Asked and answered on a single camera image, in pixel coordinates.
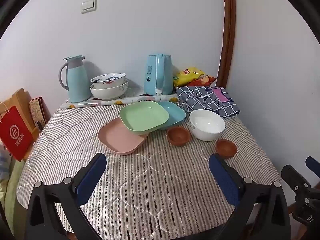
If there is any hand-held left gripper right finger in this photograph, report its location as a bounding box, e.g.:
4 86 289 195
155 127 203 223
209 153 292 240

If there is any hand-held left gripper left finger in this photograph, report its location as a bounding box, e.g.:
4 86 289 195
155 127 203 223
25 152 108 240

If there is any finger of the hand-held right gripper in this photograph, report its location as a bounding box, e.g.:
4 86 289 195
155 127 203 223
305 156 320 178
281 165 312 198

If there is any small brown bowl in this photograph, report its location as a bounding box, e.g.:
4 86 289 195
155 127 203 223
215 139 238 159
167 127 190 146

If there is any pink plate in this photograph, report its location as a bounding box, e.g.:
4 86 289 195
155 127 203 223
98 117 149 155

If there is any plain white bowl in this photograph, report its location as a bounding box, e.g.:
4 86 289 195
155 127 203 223
189 109 226 142

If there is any green plate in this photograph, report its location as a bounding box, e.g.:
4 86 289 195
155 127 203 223
119 102 170 133

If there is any light blue plate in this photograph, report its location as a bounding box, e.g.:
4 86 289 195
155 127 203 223
156 101 187 130

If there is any striped quilted tablecloth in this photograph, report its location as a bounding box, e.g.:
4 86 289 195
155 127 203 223
16 100 283 240

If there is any rolled floral plastic sheet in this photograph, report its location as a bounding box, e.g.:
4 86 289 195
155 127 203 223
59 94 180 110

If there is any grey checkered cloth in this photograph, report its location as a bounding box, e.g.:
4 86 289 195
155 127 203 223
175 86 241 118

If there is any light green cloth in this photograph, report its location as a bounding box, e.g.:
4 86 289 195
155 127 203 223
0 155 25 230

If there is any large white grey-patterned bowl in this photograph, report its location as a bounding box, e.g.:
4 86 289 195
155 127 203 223
89 79 129 100

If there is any patterned flat box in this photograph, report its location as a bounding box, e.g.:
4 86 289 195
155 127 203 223
28 97 48 130

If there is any red paper bag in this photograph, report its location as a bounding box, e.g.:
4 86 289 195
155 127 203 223
0 101 34 162

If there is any blue and red patterned bowl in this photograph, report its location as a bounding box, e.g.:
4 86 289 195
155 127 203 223
90 72 127 90

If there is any light blue thermos jug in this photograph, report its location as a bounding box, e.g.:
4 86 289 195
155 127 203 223
59 54 92 103

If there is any red chip bag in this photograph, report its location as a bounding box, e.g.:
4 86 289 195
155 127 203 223
187 75 217 87

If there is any brown paper bag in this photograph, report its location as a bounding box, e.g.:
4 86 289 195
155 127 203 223
11 88 40 140

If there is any yellow chip bag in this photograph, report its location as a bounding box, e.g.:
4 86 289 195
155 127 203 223
173 67 205 87

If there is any light blue electric kettle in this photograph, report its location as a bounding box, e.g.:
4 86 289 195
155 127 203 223
144 53 174 96

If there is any brown wooden door frame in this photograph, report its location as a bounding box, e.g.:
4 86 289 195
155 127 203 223
216 0 237 88

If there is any white light switch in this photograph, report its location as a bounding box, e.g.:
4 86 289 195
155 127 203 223
80 0 97 14

